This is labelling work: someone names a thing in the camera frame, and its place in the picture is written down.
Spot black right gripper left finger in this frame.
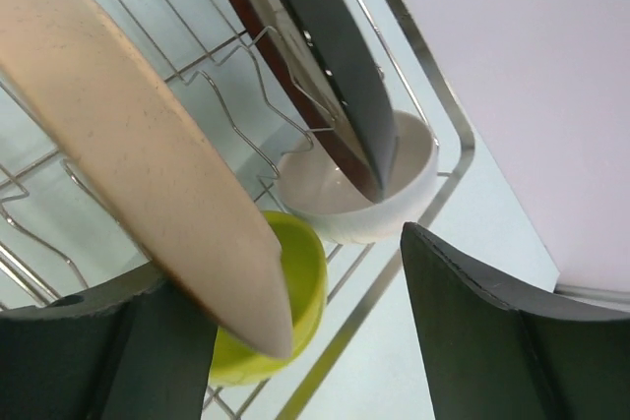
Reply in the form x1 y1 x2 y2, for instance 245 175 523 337
1 265 218 419

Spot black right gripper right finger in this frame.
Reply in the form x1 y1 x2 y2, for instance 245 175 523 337
401 222 629 419

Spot beige bird pattern plate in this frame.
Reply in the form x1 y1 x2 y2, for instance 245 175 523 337
1 0 293 358

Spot lime green bowl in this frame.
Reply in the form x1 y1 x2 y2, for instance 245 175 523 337
209 210 328 387

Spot white bowl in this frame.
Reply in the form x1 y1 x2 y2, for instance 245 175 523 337
277 110 439 244

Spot chrome wire dish rack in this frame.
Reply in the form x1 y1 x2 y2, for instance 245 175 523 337
1 0 458 419

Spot red rimmed beige plate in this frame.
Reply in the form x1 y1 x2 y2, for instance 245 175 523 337
229 0 397 193

